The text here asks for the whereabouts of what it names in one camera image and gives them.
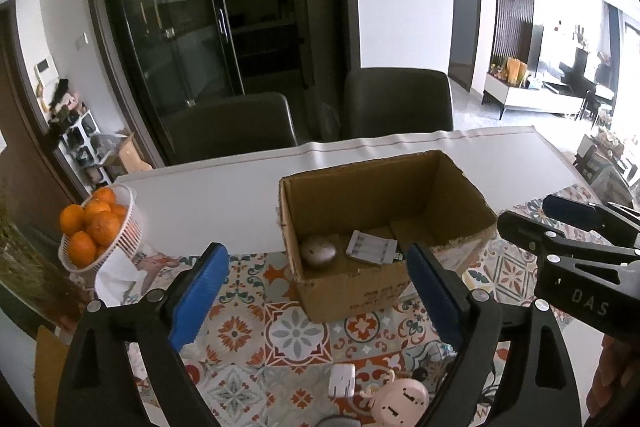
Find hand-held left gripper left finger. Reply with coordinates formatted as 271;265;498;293
54;242;231;427

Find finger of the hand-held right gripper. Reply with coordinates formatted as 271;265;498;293
542;193;640;249
497;211;640;264

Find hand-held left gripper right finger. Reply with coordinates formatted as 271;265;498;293
406;243;584;427

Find grey battery charger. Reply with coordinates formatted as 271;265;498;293
346;230;404;264

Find brown cardboard box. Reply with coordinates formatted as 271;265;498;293
278;149;498;324

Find pink round device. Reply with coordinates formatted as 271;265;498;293
372;378;430;427

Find white power adapter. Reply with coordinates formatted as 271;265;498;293
329;363;357;399

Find grey computer mouse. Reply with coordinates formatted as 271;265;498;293
300;234;337;268

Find person's right hand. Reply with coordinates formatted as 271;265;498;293
592;334;640;408

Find wooden side chair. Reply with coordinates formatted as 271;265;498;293
575;134;640;208

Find white tissue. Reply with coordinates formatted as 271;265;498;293
94;252;147;308

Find patterned tablecloth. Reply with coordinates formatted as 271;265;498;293
117;182;608;427

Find white plastic basket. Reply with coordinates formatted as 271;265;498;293
58;184;147;275

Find white table sheet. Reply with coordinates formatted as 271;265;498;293
114;127;586;258

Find pile of oranges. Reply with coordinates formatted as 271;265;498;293
59;187;130;269

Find white low cabinet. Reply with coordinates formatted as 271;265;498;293
482;72;586;120

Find black piano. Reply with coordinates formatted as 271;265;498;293
560;47;617;118

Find yellow bag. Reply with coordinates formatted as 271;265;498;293
505;57;529;84

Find small cardboard box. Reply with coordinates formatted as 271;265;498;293
117;132;154;175

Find black television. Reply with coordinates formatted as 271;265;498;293
530;24;546;78

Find dark grey dining chair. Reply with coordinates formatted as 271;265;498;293
165;92;298;165
342;68;455;140

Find clear plastic bag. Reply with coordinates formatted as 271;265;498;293
90;132;131;168

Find white shoe rack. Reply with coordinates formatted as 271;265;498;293
57;109;113;188

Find dark room door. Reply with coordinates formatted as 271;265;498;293
448;0;483;92

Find brown wooden door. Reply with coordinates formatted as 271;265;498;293
0;0;86;328

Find bags on shoe rack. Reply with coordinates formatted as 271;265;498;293
47;78;83;128

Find dark glass sliding door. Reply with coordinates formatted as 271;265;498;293
85;0;246;168

